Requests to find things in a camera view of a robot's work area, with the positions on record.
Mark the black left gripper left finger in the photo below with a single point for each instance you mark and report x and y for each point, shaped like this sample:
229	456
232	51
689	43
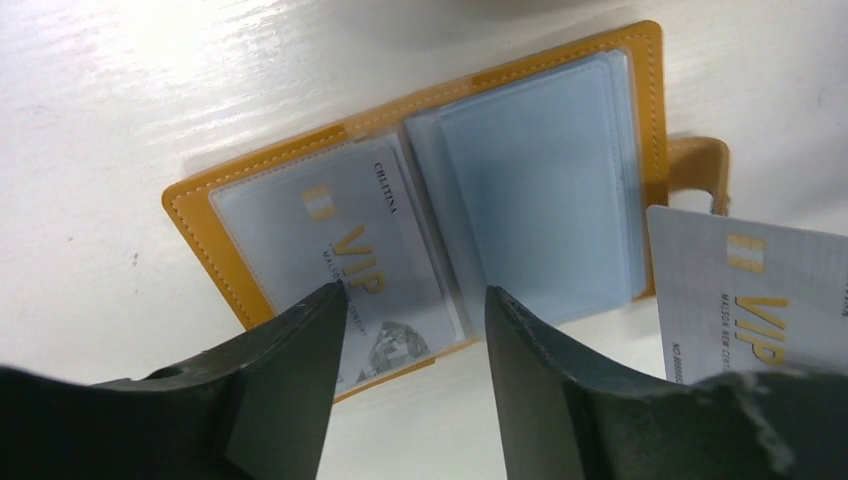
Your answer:
254	407

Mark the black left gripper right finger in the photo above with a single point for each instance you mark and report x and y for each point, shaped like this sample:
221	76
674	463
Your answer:
566	411

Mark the silver credit card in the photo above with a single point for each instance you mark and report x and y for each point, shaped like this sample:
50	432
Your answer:
736	295
346	214

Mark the yellow leather card holder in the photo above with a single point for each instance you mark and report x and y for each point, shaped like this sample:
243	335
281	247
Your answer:
534	175

